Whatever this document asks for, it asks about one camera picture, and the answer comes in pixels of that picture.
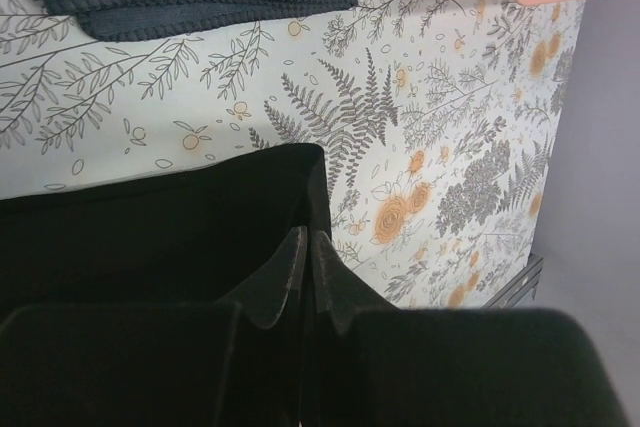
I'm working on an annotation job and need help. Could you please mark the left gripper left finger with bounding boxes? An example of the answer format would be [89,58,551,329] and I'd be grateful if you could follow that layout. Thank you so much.
[1,227,308,426]

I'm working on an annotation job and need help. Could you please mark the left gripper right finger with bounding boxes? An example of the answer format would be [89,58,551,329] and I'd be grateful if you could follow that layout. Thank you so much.
[312,232,627,426]

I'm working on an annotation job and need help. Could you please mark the black underwear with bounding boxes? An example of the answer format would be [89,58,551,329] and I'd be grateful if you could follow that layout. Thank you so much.
[1,144,330,313]

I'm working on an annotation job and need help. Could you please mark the floral patterned table mat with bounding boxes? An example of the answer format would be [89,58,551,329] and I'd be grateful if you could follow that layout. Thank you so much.
[1,0,584,307]

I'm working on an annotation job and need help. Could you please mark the aluminium frame rail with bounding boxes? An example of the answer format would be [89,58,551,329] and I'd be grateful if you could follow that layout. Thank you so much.
[485,254,544,308]

